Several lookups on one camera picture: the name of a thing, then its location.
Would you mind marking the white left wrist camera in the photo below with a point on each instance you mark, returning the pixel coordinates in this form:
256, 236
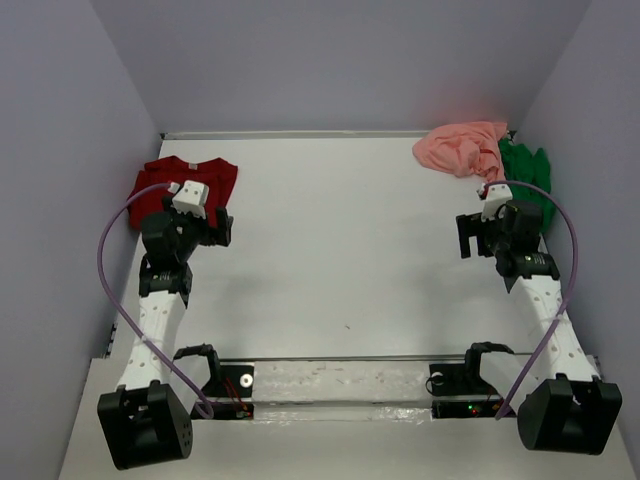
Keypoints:
191, 198

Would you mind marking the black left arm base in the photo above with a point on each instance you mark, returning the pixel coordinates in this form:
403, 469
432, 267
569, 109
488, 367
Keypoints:
231, 396

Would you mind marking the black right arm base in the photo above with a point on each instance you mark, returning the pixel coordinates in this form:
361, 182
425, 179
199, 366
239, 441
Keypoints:
457, 394

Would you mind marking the green crumpled t shirt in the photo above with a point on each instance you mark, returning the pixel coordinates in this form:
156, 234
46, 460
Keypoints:
522, 165

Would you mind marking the aluminium front rail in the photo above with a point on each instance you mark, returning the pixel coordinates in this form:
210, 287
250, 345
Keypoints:
427, 358

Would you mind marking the pink crumpled t shirt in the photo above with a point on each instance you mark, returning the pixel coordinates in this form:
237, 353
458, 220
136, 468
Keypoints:
463, 150

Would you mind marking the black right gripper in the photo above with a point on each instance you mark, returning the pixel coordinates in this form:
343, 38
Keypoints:
472, 225

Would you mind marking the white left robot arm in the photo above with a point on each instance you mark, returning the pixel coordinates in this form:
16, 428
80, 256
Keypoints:
146, 420

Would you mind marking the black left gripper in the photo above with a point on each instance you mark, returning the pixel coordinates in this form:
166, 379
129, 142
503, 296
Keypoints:
210, 235

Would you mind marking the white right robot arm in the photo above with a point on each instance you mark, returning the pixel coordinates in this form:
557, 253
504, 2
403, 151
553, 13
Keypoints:
560, 401

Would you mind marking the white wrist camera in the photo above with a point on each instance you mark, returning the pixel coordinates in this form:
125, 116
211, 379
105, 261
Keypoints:
191, 198
493, 196

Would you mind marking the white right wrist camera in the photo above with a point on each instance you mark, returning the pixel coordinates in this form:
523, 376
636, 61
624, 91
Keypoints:
493, 196

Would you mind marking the white front cover board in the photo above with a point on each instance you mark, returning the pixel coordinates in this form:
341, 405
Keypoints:
383, 443

